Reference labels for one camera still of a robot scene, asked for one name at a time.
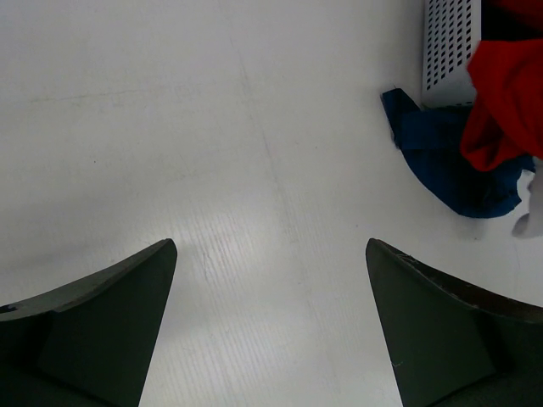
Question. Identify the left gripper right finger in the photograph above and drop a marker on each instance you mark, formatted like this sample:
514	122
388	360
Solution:
452	343

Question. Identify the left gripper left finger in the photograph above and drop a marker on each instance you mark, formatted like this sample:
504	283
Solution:
91	341

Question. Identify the white t shirt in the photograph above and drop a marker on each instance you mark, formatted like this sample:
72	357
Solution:
530	224

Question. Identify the blue t shirt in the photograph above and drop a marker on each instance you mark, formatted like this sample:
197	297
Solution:
429	140

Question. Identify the red t shirt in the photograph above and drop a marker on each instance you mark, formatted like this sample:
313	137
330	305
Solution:
506	72

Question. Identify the white plastic laundry basket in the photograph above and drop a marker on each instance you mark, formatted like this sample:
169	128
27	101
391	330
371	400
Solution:
452	32

